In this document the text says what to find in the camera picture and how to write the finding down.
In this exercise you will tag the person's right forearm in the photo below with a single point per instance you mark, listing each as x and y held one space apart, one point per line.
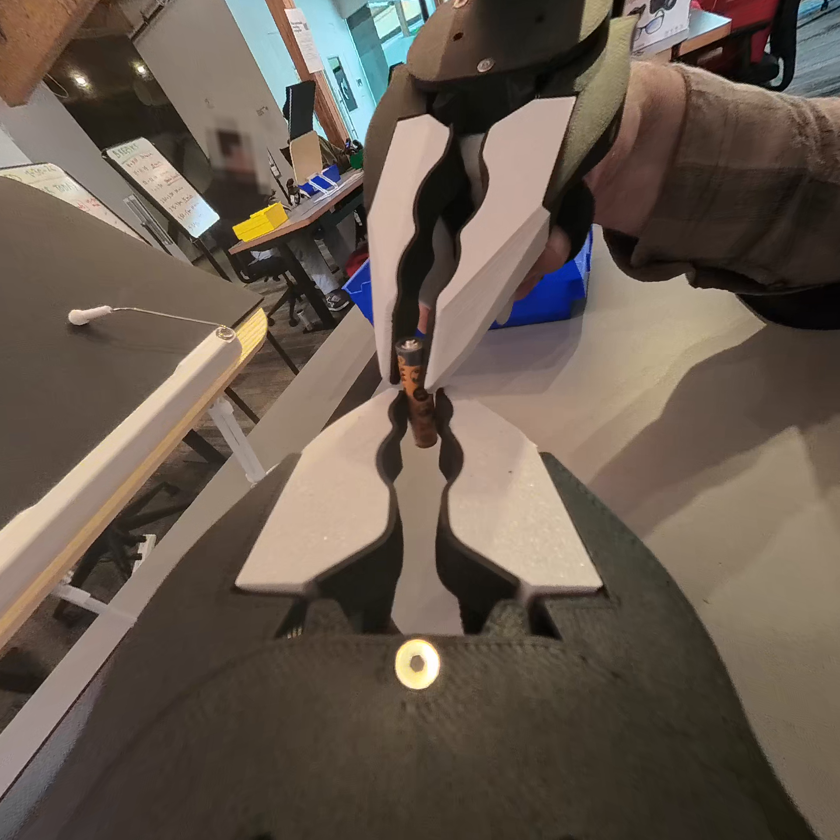
748 171

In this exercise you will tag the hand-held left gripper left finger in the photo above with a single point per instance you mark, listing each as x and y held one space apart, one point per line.
322 519

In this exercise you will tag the black wood-rimmed board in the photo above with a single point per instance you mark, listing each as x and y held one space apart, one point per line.
92 341

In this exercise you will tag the blue plastic bin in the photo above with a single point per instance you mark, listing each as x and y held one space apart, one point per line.
558 295

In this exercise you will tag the yellow bin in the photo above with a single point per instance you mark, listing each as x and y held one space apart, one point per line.
263 217

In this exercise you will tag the person's right hand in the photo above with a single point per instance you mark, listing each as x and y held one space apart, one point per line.
643 118

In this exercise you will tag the whiteboard with green writing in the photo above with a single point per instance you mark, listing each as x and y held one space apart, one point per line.
164 184
66 197

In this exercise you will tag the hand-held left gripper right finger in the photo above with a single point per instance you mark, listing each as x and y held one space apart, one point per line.
519 519

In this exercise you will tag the brown battery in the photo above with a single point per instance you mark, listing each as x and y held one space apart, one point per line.
418 394

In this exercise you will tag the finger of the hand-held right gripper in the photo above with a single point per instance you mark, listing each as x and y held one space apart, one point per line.
512 210
394 210

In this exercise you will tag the wooden desk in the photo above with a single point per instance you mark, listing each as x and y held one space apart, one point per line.
309 217

